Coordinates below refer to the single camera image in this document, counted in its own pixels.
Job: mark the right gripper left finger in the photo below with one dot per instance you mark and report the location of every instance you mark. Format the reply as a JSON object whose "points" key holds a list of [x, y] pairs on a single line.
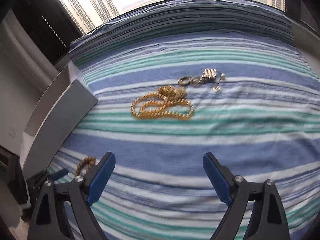
{"points": [[49, 219]]}

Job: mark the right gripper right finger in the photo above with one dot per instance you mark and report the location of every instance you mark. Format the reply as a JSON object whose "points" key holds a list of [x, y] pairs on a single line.
{"points": [[267, 220]]}

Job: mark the gold chain pendant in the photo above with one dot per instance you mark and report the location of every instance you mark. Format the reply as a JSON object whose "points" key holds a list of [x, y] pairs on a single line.
{"points": [[171, 92]]}

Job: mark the metal rings cluster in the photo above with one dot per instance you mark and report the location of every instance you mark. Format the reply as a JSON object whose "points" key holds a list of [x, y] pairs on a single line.
{"points": [[190, 81]]}

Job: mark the silver square charm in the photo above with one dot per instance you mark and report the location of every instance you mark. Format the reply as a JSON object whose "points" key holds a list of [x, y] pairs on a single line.
{"points": [[209, 74]]}

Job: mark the grey cardboard box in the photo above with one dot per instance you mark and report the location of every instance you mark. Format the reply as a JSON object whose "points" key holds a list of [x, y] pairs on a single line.
{"points": [[63, 105]]}

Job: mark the small silver earring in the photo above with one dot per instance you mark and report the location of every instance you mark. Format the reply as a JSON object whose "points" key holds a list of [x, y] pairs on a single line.
{"points": [[217, 87]]}

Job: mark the striped bed sheet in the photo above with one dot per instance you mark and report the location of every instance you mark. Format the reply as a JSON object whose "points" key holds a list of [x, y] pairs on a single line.
{"points": [[262, 124]]}

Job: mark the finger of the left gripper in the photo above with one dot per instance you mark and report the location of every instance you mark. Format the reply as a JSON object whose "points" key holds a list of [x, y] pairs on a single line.
{"points": [[44, 176]]}

